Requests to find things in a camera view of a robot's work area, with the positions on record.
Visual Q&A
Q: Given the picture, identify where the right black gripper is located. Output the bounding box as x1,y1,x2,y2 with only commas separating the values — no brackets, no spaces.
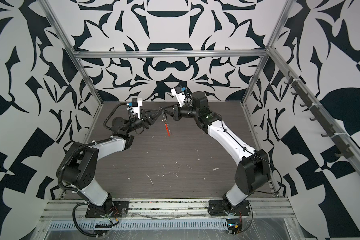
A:
164,102,202,123

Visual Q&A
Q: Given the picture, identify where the large keyring with red handle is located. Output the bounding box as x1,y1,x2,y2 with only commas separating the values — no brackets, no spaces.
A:
159,107,171,137

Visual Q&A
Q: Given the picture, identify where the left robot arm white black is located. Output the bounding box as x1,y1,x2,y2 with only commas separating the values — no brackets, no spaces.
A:
56,110,162,207

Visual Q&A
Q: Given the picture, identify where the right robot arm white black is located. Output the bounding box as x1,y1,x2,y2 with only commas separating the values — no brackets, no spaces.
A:
168,87,271,211

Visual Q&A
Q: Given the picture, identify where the small green-lit circuit board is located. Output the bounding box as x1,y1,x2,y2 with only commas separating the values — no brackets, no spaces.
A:
227,220,243,235

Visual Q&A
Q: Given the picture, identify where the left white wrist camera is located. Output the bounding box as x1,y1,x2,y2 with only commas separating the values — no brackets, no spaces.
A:
127,98,143,119

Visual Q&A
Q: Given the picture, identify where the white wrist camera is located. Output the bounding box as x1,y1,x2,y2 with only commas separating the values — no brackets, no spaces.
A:
171,85,186,108
127,98,143,119

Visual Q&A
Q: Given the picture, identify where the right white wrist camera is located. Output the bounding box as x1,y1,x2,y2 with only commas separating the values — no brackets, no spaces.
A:
171,85,186,108

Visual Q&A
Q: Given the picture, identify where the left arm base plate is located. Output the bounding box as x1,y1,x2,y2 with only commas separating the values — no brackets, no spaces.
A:
85,201,130,218

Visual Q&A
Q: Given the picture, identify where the aluminium frame back crossbar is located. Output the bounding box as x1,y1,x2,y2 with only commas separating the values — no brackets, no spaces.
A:
73,50,266,59

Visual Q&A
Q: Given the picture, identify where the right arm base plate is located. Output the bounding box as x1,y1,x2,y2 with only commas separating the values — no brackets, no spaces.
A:
208,200,251,217

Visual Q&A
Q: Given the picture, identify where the white slotted cable duct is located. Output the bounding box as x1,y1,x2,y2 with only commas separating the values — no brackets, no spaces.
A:
49,219,228,231

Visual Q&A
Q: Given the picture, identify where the grey wall hook rack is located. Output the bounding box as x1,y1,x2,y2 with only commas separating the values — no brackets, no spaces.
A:
285,71,354,159

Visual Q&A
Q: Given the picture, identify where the aluminium frame front rail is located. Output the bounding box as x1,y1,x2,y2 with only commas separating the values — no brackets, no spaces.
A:
41,198,295,221

